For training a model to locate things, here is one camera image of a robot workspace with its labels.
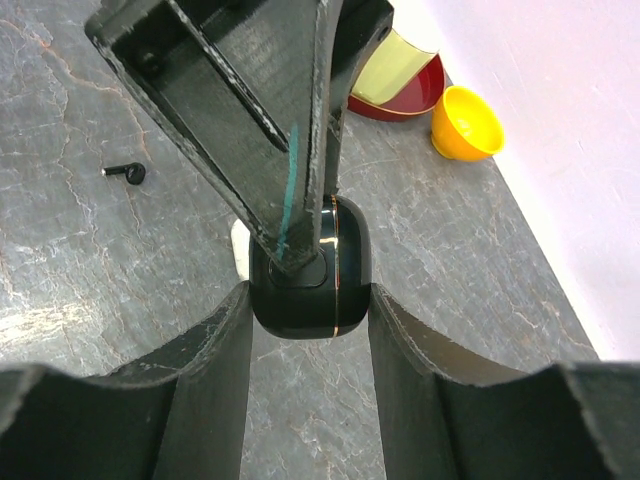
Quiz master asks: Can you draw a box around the red round tray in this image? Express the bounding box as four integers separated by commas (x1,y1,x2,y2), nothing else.
347,54,446,122

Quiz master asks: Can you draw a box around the black earbud charging case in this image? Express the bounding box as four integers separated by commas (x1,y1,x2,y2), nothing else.
249,195,372,340

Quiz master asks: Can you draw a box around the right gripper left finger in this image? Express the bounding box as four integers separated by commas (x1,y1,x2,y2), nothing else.
1,283,253,479

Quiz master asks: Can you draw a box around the white earbud charging case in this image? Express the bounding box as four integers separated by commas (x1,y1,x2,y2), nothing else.
230,219,251,281

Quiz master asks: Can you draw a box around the orange bowl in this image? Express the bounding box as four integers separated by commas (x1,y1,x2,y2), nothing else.
431,85,505,162

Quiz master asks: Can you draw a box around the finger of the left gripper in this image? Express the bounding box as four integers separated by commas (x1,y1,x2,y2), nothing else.
85,1,325,271
324,0,394,195

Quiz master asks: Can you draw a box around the black earbud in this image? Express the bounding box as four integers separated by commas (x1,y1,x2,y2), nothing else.
102,162,146,185

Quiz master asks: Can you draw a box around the pale green cup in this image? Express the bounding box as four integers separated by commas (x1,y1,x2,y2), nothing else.
351,29,441,105

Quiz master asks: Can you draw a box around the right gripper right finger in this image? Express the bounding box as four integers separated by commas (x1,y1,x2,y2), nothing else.
368,285,639,479

